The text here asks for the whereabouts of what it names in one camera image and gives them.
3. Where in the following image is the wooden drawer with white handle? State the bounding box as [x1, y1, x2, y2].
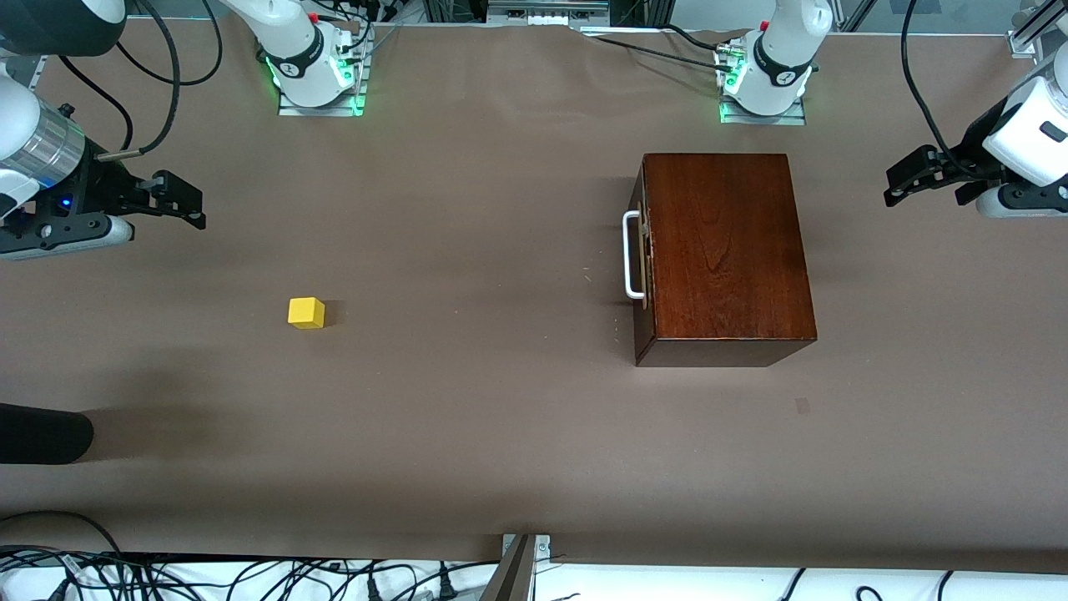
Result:
[622, 163, 657, 311]

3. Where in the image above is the dark brown wooden box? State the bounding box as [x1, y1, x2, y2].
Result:
[632, 153, 819, 368]

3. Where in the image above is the black round-ended object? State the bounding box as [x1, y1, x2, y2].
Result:
[0, 403, 94, 465]

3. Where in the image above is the brown table cover sheet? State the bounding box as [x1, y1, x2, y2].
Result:
[0, 17, 1068, 577]

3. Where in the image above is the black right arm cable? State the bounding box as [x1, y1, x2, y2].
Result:
[57, 0, 224, 159]

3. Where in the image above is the aluminium side frame profile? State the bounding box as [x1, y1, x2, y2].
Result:
[0, 54, 44, 94]

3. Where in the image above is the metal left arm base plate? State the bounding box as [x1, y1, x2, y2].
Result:
[719, 48, 808, 127]

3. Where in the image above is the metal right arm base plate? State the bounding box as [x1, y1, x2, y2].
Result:
[278, 50, 370, 118]

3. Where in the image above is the aluminium corner frame profile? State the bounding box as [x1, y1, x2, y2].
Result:
[1005, 0, 1068, 59]

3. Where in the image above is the black cable on table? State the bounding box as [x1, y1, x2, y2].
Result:
[584, 23, 739, 76]

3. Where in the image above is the black looped cable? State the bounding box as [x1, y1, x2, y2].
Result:
[0, 510, 126, 558]

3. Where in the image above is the black power cable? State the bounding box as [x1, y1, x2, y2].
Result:
[221, 558, 393, 601]
[359, 561, 501, 601]
[0, 547, 214, 601]

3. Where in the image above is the grey metal bracket beam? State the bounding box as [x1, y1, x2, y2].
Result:
[480, 534, 552, 601]

